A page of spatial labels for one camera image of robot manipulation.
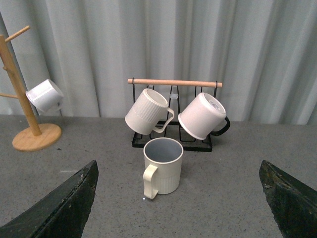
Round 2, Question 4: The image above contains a black wire mug rack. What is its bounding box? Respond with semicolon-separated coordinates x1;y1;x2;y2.
125;87;230;162

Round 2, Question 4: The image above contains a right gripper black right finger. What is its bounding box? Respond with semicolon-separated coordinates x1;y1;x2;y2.
259;160;317;238

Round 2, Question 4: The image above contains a cream ribbed mug on rack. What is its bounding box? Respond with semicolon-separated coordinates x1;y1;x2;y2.
125;88;175;135

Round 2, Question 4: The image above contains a grey curtain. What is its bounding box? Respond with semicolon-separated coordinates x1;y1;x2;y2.
0;0;317;124

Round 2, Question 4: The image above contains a white mug on tree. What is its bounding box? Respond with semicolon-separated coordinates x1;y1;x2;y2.
25;79;64;113

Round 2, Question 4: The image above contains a wooden mug tree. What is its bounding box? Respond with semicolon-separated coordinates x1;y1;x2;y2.
0;26;62;152

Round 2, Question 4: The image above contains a white mug black handle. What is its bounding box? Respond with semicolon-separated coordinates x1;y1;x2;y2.
178;92;231;140

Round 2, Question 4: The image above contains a cream ribbed mug grey inside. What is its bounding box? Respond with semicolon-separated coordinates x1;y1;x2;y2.
143;137;184;199

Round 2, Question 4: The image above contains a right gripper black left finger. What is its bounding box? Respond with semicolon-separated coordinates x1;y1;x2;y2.
0;160;99;238

